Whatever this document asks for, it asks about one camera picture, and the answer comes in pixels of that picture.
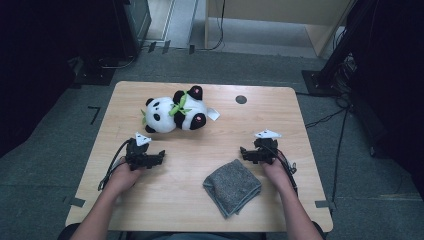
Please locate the dark curtain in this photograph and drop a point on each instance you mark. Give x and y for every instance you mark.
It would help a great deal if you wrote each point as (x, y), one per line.
(393, 83)
(30, 66)

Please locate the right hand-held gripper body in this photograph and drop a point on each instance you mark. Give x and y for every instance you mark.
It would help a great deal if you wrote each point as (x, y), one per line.
(266, 148)

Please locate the black tape piece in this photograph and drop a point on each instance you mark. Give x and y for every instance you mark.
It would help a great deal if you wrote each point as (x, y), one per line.
(166, 46)
(152, 46)
(191, 49)

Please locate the black stand base plate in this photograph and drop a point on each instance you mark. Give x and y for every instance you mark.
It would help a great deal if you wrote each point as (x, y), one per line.
(95, 76)

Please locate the black and white panda plush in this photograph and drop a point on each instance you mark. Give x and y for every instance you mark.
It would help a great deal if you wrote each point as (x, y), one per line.
(163, 113)

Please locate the black equipment case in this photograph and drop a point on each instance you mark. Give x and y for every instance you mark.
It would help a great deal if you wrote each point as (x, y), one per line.
(136, 23)

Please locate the light wooden cabinet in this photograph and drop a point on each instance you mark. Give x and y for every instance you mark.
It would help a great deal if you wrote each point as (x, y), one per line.
(266, 10)

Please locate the person's left hand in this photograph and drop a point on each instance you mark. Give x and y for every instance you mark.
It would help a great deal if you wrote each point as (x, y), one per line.
(125, 178)

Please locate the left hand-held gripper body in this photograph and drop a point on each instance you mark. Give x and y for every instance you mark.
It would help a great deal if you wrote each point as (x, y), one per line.
(138, 156)

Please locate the black metal stand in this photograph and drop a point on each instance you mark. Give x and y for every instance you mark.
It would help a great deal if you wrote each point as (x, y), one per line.
(321, 83)

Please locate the person's right hand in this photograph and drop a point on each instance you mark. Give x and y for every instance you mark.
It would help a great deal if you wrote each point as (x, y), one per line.
(276, 173)

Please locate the grey tape strip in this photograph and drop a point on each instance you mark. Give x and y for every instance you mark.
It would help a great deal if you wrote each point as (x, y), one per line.
(324, 204)

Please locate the grey towel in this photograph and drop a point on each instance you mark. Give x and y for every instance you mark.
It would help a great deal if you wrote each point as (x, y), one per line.
(231, 186)

